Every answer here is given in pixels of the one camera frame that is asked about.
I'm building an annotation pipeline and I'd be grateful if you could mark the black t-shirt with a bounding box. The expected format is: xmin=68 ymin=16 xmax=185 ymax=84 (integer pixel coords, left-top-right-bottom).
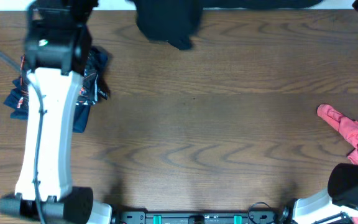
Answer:
xmin=132 ymin=0 xmax=321 ymax=50

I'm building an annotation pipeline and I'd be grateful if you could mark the folded navy printed t-shirt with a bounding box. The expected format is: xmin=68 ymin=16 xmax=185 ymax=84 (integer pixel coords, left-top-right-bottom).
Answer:
xmin=4 ymin=47 xmax=109 ymax=133

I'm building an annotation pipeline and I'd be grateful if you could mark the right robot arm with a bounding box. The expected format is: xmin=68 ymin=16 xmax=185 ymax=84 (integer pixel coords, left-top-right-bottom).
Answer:
xmin=276 ymin=104 xmax=358 ymax=224

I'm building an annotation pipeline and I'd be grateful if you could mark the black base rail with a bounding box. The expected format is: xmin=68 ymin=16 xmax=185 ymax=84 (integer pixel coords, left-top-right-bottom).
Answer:
xmin=111 ymin=210 xmax=291 ymax=224

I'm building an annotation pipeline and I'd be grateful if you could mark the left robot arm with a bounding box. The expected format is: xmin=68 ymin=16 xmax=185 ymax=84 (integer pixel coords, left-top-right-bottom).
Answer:
xmin=0 ymin=0 xmax=98 ymax=223

